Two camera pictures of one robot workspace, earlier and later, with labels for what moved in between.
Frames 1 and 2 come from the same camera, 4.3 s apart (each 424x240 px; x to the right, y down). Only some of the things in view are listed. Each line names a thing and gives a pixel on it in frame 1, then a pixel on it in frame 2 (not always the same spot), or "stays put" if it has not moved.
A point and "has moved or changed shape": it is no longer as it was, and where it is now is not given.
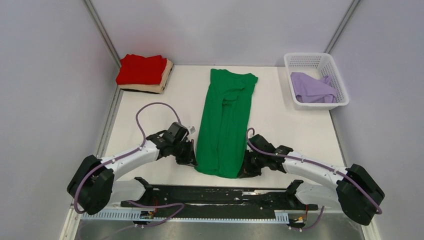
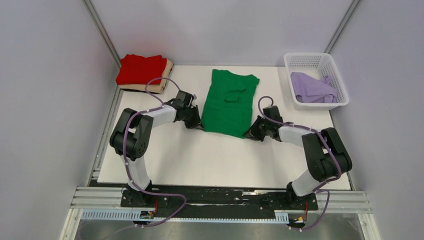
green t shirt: (225, 124) has moved or changed shape
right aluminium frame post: (354, 5) stays put
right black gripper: (246, 171) to (252, 133)
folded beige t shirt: (157, 88) stays put
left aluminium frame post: (101, 27) stays put
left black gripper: (190, 158) to (197, 123)
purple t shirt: (308, 89) stays put
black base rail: (217, 203) stays put
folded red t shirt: (135, 70) stays put
